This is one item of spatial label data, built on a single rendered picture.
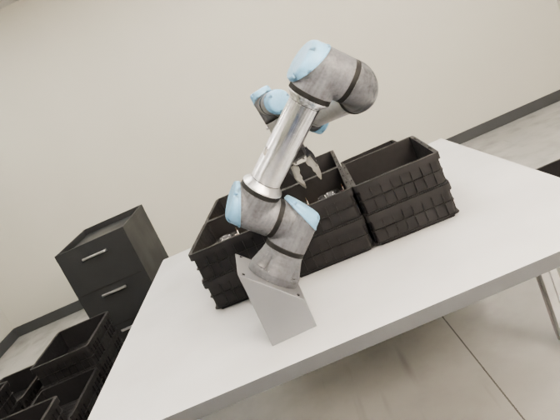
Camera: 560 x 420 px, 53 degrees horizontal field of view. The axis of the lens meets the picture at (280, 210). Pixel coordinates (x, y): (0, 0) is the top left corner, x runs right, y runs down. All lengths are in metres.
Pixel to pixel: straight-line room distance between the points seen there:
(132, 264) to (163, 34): 2.52
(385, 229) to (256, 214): 0.56
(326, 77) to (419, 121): 4.17
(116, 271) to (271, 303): 2.08
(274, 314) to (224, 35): 4.00
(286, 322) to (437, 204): 0.67
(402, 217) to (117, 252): 2.03
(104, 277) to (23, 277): 2.56
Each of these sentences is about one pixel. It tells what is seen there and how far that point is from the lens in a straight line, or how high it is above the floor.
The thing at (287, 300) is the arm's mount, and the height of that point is 0.80.
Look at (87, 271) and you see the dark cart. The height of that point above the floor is 0.74.
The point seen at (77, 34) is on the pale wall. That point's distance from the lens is 5.51.
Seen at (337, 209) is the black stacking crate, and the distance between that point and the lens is 1.86.
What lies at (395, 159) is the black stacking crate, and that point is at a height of 0.87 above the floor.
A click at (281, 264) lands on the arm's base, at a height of 0.89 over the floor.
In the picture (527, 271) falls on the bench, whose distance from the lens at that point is 1.52.
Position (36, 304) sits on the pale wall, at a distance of 6.11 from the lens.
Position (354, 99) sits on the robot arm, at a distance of 1.43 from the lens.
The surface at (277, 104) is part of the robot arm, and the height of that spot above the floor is 1.27.
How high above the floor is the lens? 1.39
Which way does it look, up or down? 14 degrees down
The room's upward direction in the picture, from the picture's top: 24 degrees counter-clockwise
